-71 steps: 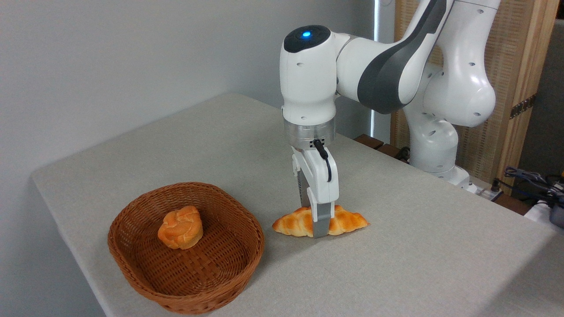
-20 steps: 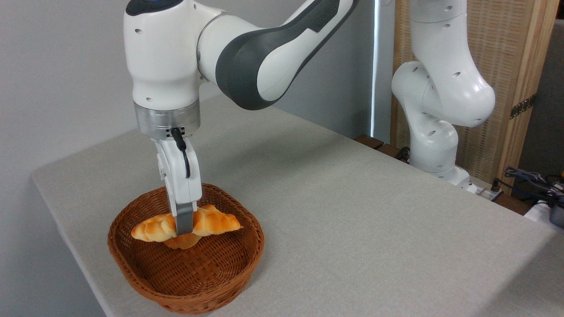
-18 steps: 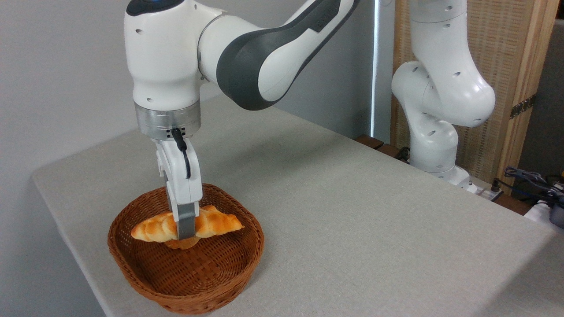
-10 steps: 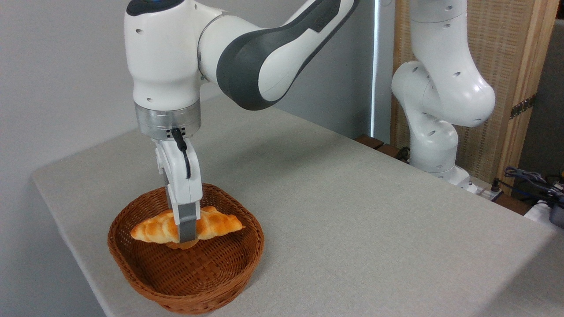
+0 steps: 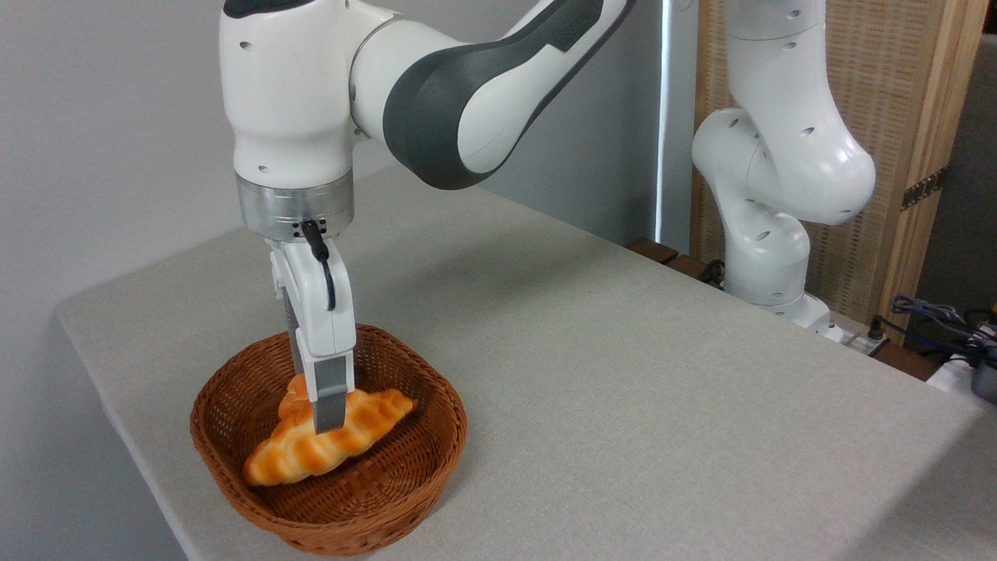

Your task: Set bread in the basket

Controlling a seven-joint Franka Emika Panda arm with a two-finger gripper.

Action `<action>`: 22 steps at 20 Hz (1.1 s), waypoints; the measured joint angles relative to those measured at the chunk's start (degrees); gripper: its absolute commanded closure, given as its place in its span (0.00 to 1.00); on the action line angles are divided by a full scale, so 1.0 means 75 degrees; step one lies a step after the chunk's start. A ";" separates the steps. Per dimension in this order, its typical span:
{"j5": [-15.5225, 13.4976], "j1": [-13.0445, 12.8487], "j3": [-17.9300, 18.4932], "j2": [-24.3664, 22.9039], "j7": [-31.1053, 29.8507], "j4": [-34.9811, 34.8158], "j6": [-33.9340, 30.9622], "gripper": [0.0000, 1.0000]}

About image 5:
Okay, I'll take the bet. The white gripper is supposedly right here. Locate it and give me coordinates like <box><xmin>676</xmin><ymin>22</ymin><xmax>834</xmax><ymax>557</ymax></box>
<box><xmin>268</xmin><ymin>237</ymin><xmax>358</xmax><ymax>435</ymax></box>

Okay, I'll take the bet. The long braided bread loaf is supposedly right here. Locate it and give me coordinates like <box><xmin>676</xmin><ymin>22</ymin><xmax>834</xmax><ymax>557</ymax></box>
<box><xmin>242</xmin><ymin>387</ymin><xmax>417</xmax><ymax>488</ymax></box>

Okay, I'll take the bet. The round orange bread bun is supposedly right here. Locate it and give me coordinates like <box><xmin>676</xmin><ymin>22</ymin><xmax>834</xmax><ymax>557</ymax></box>
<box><xmin>278</xmin><ymin>373</ymin><xmax>316</xmax><ymax>426</ymax></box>

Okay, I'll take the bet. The brown wicker basket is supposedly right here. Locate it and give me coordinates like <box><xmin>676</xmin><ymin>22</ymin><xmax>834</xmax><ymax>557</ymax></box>
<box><xmin>189</xmin><ymin>322</ymin><xmax>469</xmax><ymax>557</ymax></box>

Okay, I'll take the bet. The dark brown wooden ledge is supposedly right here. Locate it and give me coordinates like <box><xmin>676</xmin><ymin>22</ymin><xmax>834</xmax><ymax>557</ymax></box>
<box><xmin>629</xmin><ymin>238</ymin><xmax>727</xmax><ymax>291</ymax></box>

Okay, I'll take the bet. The white power strip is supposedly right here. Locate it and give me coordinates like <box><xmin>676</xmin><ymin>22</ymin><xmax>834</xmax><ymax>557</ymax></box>
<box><xmin>824</xmin><ymin>315</ymin><xmax>890</xmax><ymax>357</ymax></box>

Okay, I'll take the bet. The metal screen hinge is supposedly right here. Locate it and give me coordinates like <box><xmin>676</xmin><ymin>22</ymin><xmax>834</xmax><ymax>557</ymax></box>
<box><xmin>901</xmin><ymin>166</ymin><xmax>949</xmax><ymax>212</ymax></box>

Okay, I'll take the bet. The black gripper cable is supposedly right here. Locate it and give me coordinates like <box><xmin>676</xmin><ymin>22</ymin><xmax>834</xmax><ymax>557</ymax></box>
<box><xmin>301</xmin><ymin>220</ymin><xmax>338</xmax><ymax>312</ymax></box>

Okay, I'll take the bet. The dark cable bundle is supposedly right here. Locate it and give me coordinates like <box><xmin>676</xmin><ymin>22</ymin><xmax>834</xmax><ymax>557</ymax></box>
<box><xmin>890</xmin><ymin>294</ymin><xmax>997</xmax><ymax>369</ymax></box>

